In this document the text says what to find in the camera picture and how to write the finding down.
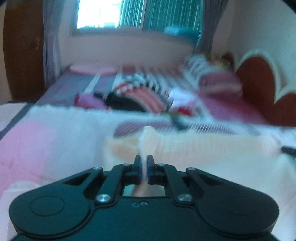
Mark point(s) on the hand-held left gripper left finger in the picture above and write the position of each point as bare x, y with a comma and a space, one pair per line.
139, 170

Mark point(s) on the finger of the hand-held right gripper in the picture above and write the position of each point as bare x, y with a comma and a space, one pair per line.
289, 151

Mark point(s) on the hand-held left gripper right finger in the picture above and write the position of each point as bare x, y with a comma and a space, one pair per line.
149, 170

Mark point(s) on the cream knitted sweater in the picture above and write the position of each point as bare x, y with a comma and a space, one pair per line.
208, 148

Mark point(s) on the black white striped garment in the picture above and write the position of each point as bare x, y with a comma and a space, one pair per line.
138, 92

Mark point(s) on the red white scalloped headboard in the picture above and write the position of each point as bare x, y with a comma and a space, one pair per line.
256, 81

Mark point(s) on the white cloth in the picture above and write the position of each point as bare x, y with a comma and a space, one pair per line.
185, 99

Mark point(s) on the purple cloth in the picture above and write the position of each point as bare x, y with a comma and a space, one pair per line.
87, 100

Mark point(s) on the patterned pastel bed blanket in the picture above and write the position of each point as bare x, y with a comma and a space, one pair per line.
46, 139

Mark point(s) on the striped pillow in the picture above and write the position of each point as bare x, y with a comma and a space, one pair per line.
217, 78

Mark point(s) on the striped bed sheet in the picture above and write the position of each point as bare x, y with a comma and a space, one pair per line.
76, 85

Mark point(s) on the pink pillow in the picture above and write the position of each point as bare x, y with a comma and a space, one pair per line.
92, 69

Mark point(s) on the teal rounded object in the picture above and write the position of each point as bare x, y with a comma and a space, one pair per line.
180, 33

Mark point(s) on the grey curtain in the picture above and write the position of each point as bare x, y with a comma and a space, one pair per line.
52, 41
208, 25

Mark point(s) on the teal striped window curtain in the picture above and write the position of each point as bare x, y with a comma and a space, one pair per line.
166, 14

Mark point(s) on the window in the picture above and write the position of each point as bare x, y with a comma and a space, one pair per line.
99, 14

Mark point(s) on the brown wooden door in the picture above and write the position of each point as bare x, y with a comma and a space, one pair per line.
23, 51

